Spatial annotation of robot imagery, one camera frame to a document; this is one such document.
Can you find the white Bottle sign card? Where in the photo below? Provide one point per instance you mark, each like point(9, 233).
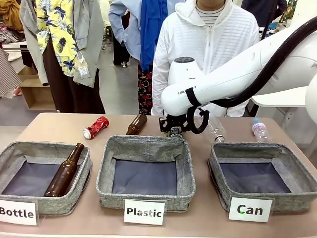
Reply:
point(17, 213)

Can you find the white Can sign card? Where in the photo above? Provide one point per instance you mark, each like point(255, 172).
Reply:
point(250, 210)

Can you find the white side table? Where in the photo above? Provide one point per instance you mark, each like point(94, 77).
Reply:
point(272, 101)

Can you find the checkered cloth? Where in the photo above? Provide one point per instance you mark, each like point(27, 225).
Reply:
point(7, 74)

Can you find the person in yellow floral shirt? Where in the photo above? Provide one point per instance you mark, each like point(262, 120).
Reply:
point(57, 29)

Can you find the clear bottle with pink label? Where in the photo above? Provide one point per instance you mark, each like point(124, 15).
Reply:
point(260, 130)

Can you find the paper tag on grey jacket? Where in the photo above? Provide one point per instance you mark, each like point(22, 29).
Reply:
point(83, 72)

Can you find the crushed red soda can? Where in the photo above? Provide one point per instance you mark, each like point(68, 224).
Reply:
point(97, 126)

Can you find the wooden open shelf box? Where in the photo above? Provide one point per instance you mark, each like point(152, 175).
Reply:
point(34, 96)

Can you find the person in white hoodie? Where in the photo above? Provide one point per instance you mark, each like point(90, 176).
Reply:
point(223, 37)

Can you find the person in dark clothes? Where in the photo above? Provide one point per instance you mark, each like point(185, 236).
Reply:
point(262, 10)

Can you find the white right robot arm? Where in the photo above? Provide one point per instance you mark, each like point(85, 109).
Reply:
point(223, 81)

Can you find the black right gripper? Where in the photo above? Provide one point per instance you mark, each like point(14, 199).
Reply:
point(173, 122)

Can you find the short brown glass bottle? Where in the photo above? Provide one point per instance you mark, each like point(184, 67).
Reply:
point(137, 124)

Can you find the grey fabric basket marked Bottle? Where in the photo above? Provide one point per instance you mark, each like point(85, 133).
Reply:
point(15, 151)

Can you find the white Plastic sign card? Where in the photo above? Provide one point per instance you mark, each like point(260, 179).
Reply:
point(144, 212)

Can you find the person in light blue shirt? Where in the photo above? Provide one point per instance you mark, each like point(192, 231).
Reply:
point(128, 24)

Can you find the grey fabric basket marked Can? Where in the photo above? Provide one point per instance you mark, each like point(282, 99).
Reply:
point(247, 151)

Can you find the grey fabric basket marked Plastic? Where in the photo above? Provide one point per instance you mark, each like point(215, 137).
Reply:
point(148, 148)

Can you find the clear plastic bottle without label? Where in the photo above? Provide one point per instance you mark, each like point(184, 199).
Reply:
point(215, 129)

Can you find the tall brown glass bottle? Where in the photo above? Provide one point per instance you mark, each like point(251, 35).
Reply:
point(64, 173)

